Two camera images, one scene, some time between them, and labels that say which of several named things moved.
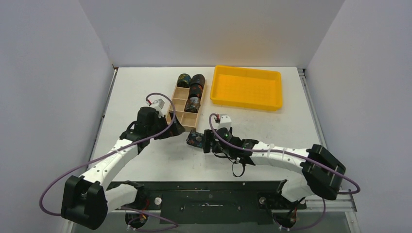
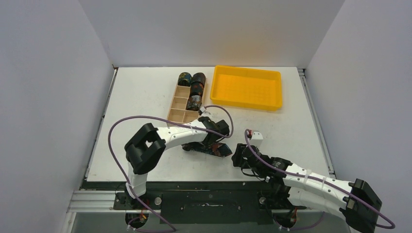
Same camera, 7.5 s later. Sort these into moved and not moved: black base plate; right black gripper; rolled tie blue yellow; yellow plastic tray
Moved: right black gripper
Not moved: yellow plastic tray; rolled tie blue yellow; black base plate
